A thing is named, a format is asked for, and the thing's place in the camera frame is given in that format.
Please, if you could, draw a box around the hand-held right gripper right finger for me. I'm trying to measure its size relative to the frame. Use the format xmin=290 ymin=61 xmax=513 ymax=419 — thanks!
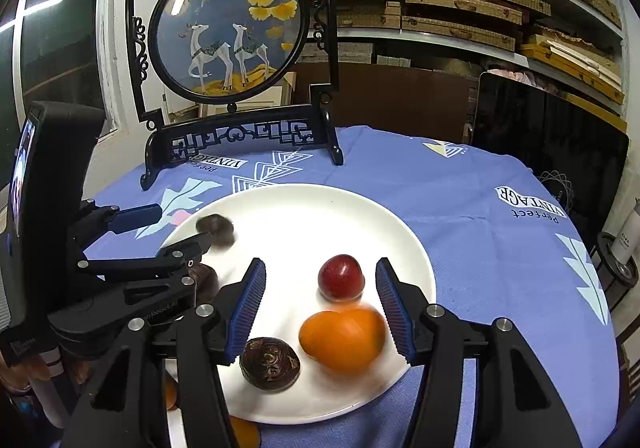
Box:
xmin=375 ymin=257 xmax=583 ymax=448

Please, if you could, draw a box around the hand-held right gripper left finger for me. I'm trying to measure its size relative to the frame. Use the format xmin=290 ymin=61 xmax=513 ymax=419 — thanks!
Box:
xmin=62 ymin=257 xmax=267 ymax=448

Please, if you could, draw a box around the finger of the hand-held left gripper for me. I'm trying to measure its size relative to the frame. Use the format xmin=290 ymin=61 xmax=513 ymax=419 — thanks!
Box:
xmin=69 ymin=201 xmax=164 ymax=249
xmin=75 ymin=231 xmax=217 ymax=325

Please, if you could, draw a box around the dark brown water chestnut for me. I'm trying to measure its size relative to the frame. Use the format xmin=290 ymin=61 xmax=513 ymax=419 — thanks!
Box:
xmin=195 ymin=214 xmax=236 ymax=247
xmin=187 ymin=262 xmax=219 ymax=301

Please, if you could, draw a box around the dark brown passion fruit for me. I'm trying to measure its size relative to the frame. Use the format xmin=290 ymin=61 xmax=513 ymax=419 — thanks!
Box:
xmin=239 ymin=337 xmax=302 ymax=387

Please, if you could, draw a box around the orange tangerine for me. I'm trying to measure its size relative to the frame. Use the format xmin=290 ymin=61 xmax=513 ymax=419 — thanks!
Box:
xmin=299 ymin=307 xmax=387 ymax=375
xmin=164 ymin=375 xmax=180 ymax=411
xmin=229 ymin=417 xmax=262 ymax=448

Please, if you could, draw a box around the dark red plum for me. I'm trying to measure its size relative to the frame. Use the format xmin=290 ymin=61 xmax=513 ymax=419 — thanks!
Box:
xmin=318 ymin=254 xmax=365 ymax=301

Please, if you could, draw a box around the white round plate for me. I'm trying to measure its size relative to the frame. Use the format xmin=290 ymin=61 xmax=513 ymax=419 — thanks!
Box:
xmin=155 ymin=183 xmax=435 ymax=425

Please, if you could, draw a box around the blue printed tablecloth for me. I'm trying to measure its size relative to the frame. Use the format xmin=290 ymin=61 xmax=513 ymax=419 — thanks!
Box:
xmin=82 ymin=125 xmax=628 ymax=448

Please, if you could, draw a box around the white framed window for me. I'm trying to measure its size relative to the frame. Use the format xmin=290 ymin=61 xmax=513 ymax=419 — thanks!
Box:
xmin=0 ymin=0 xmax=121 ymax=189

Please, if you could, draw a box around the round deer painting table screen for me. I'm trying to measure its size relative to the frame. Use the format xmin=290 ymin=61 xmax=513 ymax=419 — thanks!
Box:
xmin=125 ymin=0 xmax=346 ymax=191

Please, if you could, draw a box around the shiny orange-brown object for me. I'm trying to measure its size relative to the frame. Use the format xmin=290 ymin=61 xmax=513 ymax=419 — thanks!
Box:
xmin=0 ymin=353 xmax=63 ymax=429

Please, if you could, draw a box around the brown cardboard sheet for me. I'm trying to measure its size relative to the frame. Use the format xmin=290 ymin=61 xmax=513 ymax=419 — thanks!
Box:
xmin=295 ymin=63 xmax=478 ymax=144

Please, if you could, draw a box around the black flat monitor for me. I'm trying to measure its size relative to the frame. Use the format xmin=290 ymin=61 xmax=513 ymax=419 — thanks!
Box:
xmin=470 ymin=71 xmax=630 ymax=254

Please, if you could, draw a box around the white bottle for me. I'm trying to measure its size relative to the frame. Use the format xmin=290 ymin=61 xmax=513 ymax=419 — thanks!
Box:
xmin=612 ymin=198 xmax=640 ymax=265

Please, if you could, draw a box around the white shelving unit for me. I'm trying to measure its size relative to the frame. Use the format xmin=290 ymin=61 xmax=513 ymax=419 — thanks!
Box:
xmin=210 ymin=0 xmax=628 ymax=119

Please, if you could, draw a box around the stack of tan flat boxes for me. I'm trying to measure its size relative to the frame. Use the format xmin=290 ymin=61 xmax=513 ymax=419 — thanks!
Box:
xmin=310 ymin=0 xmax=626 ymax=104

